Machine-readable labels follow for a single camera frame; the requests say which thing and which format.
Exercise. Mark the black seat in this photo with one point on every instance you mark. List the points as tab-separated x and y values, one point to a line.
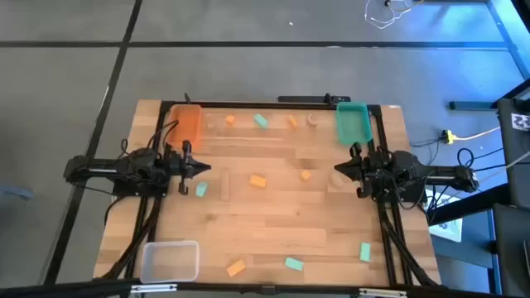
511	248

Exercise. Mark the black crossbeam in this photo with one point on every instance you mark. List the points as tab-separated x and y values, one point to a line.
248	288

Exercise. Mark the white printed tag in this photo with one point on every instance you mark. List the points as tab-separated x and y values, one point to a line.
521	122

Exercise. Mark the silver metal bracket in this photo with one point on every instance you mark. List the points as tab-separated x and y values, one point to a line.
383	293
153	288

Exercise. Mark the narrow orange bar block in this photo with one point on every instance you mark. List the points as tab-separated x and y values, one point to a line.
292	121

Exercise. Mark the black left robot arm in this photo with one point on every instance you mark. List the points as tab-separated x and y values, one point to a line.
103	167

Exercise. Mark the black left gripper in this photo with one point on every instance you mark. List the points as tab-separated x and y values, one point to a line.
178	165

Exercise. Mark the blue steel frame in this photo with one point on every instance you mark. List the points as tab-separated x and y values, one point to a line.
507	41

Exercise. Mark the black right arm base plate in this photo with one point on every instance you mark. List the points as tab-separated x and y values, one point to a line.
412	198

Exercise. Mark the orange rectangular block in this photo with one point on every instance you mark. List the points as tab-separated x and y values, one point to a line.
235	267
257	181

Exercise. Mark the blue metal bar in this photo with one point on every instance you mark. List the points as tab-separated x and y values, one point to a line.
472	106

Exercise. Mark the yellow power plug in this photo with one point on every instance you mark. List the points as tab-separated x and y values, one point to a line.
447	136

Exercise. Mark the black diagonal beam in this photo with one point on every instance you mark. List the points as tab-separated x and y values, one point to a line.
468	205

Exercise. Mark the teal rectangular block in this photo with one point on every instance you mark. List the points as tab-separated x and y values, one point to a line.
201	189
260	121
294	263
364	252

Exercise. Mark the black aluminium table frame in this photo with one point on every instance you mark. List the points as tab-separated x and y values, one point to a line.
248	104

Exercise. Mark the natural wood arch block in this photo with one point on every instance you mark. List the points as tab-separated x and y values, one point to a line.
311	122

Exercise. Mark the white printed paper sheet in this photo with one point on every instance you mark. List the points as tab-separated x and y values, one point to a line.
453	229

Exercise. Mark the natural wood half-round block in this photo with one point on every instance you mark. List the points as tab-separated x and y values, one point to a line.
337	179

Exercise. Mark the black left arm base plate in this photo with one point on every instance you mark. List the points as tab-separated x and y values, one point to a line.
136	192

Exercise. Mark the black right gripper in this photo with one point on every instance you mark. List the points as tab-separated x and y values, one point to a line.
364	169

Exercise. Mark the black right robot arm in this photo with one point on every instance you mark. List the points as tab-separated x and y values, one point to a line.
435	174

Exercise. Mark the small orange cube block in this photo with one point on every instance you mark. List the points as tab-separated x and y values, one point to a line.
230	120
305	175

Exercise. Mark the orange plastic bin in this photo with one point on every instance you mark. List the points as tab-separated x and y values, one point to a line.
186	124

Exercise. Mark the clear plastic bin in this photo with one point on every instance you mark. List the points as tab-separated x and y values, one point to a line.
170	265

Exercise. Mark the green plastic bin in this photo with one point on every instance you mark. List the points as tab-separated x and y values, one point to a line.
352	124

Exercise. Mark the black cart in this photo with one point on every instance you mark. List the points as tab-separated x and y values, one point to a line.
513	165

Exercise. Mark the grey-blue object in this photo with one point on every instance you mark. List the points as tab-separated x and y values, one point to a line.
16	192

